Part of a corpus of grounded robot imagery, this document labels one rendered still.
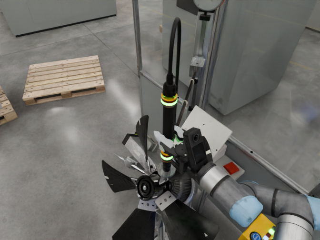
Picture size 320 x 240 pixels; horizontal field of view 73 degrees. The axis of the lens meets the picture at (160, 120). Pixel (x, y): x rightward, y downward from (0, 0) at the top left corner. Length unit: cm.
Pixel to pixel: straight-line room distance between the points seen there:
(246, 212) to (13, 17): 598
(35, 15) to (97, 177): 448
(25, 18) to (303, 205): 605
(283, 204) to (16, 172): 277
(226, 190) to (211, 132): 63
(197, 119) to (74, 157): 194
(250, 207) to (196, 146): 19
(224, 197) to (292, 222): 16
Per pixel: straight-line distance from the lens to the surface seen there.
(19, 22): 620
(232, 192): 59
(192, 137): 58
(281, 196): 67
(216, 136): 118
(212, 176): 60
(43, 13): 619
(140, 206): 116
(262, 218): 128
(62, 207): 256
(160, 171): 84
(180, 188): 116
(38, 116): 359
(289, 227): 62
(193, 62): 122
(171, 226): 105
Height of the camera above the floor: 217
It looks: 45 degrees down
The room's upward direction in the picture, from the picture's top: straight up
